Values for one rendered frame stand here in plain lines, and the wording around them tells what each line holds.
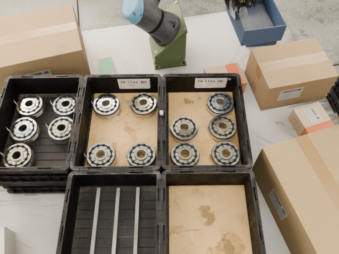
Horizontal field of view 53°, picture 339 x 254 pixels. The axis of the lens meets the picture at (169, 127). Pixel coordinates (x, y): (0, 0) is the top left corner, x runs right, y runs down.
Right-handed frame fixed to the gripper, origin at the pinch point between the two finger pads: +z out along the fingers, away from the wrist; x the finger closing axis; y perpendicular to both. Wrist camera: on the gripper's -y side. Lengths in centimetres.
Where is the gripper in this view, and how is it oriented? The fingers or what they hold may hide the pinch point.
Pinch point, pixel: (235, 14)
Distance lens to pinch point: 127.2
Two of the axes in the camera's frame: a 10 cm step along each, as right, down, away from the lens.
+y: 1.6, 8.5, -5.1
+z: 0.8, 5.0, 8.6
